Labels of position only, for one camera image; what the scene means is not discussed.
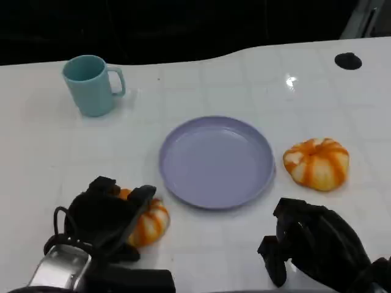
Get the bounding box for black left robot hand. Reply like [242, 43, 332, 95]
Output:
[65, 176, 157, 263]

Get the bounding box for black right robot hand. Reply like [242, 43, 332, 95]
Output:
[257, 197, 373, 288]

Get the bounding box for orange and white bread roll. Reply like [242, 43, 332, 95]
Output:
[282, 137, 350, 193]
[117, 188, 170, 248]

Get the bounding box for pale green mug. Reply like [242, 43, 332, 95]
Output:
[62, 54, 126, 118]

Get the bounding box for lilac plate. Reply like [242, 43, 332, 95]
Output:
[158, 115, 276, 211]

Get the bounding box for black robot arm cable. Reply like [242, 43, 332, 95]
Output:
[43, 206, 79, 255]

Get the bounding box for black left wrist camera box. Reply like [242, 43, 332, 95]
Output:
[87, 267, 177, 293]

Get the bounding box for black table cable grommet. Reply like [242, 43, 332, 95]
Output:
[334, 52, 363, 71]

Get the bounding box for grey white frame post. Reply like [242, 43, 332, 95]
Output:
[338, 0, 391, 40]

